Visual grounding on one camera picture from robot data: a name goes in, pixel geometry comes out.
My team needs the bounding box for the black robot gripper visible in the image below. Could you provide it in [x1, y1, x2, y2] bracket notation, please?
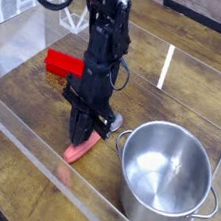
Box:
[63, 53, 121, 144]

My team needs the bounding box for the pink handled metal spoon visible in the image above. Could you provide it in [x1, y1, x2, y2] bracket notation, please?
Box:
[63, 113, 123, 164]

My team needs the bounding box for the stainless steel pot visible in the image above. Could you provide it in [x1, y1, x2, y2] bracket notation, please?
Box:
[116, 120, 216, 221]

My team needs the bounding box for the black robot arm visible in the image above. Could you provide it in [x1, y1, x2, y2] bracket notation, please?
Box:
[63, 0, 132, 146]

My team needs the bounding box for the red plastic block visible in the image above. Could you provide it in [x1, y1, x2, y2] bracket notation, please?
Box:
[44, 48, 84, 78]

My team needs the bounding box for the clear acrylic barrier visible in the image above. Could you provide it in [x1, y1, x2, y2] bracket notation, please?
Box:
[0, 8, 221, 221]

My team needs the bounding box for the black strip on wall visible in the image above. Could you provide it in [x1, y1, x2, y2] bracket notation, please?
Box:
[162, 0, 221, 34]

